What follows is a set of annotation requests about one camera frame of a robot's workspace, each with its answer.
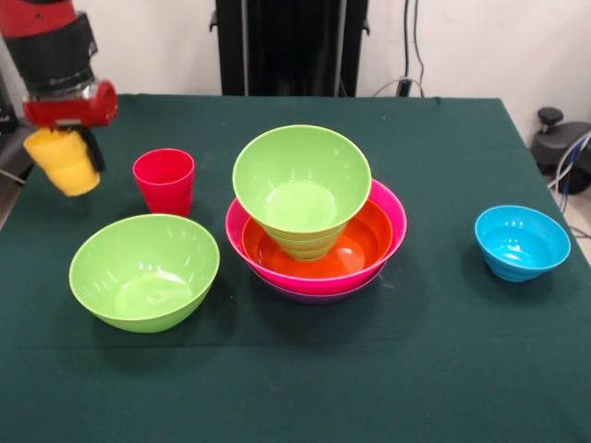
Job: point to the medium green bowl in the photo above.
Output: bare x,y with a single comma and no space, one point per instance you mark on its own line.
300,184

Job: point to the red cup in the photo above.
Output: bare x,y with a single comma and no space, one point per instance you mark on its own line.
164,184

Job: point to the large green bowl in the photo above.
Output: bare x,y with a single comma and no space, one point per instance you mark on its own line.
143,272

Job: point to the black plug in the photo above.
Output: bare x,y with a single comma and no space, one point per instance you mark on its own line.
404,87

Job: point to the small ribbed green bowl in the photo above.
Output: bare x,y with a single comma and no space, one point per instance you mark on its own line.
305,249

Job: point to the small blue bowl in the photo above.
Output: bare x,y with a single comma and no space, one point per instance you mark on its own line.
522,244

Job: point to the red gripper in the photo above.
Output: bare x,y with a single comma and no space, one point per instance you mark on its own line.
69,111

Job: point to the purple bowl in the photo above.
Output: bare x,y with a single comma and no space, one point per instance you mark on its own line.
318,299

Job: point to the dark green tablecloth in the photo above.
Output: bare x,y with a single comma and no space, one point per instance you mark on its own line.
295,369

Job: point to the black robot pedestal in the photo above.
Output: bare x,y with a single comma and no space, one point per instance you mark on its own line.
286,46

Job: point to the yellow cup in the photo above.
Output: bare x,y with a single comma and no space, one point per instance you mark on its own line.
62,161

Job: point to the orange bowl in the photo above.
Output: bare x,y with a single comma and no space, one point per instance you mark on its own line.
365,240

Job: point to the pink bowl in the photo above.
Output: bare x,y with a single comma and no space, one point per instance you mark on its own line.
397,217

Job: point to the black chair with round knob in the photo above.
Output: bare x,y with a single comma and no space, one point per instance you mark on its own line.
554,147

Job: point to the black office chair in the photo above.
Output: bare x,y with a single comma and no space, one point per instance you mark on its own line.
11,152

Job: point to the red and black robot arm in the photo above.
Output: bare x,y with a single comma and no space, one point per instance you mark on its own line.
46,46

